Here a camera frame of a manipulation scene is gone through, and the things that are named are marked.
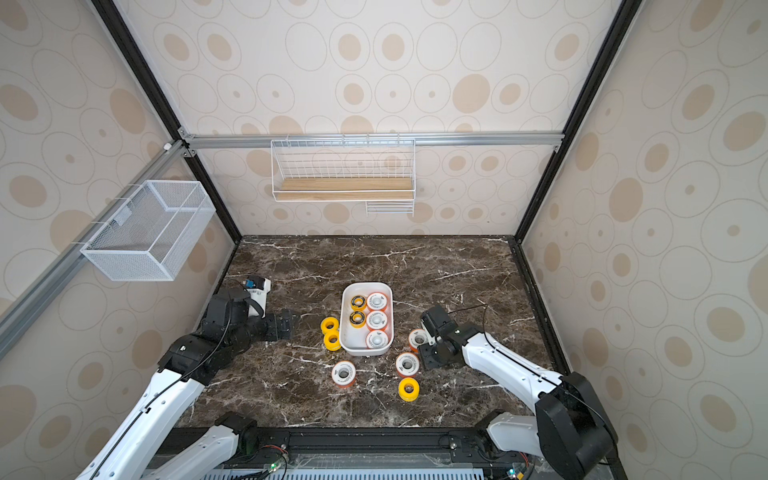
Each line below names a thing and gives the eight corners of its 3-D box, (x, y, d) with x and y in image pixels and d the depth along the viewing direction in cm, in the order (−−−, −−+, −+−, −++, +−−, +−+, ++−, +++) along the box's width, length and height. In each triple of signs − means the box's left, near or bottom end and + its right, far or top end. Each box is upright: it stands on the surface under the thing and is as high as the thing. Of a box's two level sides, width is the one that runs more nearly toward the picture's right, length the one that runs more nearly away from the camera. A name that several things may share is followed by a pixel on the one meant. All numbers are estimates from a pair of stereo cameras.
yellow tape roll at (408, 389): (398, 401, 83) (398, 399, 81) (398, 379, 86) (398, 377, 85) (419, 401, 83) (420, 399, 81) (418, 379, 86) (419, 377, 85)
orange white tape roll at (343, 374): (331, 387, 85) (330, 384, 83) (334, 363, 90) (333, 360, 88) (354, 387, 85) (353, 384, 83) (356, 363, 90) (355, 360, 88)
